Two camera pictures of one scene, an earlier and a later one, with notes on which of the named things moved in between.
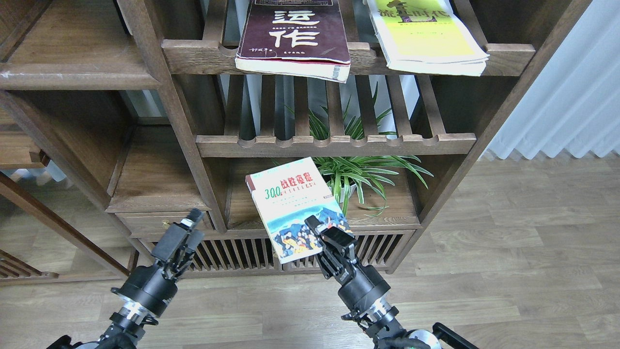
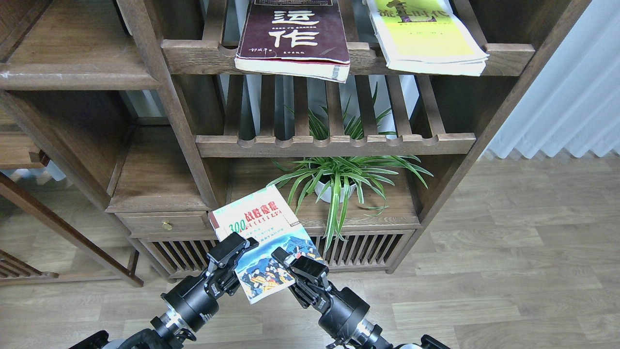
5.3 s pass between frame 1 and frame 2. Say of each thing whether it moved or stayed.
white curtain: stayed
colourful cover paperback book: moved
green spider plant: stayed
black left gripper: moved
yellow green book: stayed
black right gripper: moved
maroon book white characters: stayed
